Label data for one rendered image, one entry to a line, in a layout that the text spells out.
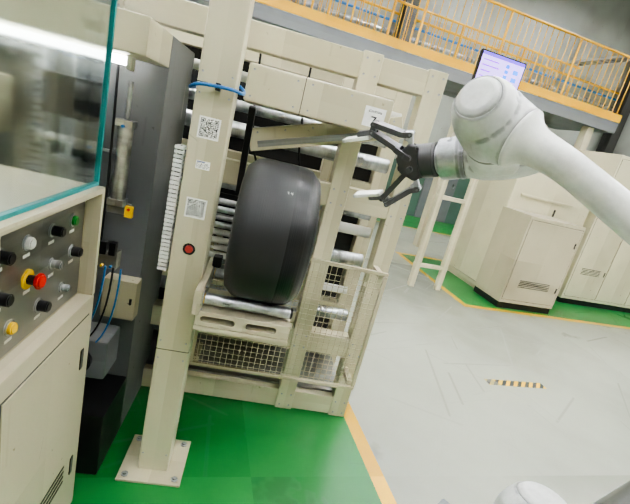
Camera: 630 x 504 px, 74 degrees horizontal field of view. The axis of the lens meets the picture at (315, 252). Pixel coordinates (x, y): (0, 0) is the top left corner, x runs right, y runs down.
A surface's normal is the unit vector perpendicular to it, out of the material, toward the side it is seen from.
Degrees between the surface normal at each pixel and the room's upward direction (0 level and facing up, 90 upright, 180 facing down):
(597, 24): 90
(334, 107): 90
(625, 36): 90
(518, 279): 90
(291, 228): 71
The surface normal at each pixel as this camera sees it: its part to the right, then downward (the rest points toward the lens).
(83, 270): 0.09, 0.29
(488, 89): -0.65, -0.26
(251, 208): -0.07, -0.24
